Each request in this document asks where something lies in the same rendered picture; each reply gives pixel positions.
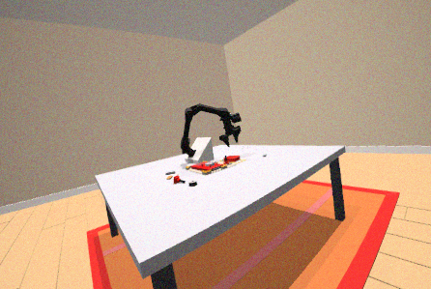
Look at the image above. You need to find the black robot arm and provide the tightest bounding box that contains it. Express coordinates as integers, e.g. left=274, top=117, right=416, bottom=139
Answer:
left=181, top=103, right=242, bottom=158

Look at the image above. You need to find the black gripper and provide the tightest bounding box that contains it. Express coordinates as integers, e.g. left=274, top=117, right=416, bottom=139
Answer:
left=219, top=124, right=241, bottom=148

